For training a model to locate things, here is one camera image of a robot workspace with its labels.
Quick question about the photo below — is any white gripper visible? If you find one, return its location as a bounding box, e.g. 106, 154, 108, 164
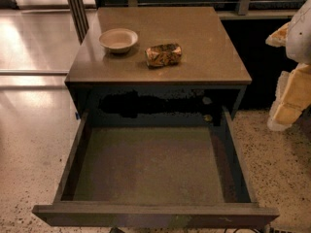
265, 0, 311, 131

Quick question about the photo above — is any orange patterned can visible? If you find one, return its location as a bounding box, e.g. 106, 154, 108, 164
145, 44, 182, 68

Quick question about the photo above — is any dark cabinet with brown top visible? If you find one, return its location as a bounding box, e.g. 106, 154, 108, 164
65, 7, 251, 126

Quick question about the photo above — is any open top drawer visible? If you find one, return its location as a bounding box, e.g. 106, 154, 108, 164
32, 111, 279, 229

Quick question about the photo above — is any white paper bowl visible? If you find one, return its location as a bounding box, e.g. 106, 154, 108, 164
99, 28, 138, 53

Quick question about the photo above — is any dark metal window post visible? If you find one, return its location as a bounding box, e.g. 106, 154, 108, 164
67, 0, 88, 43

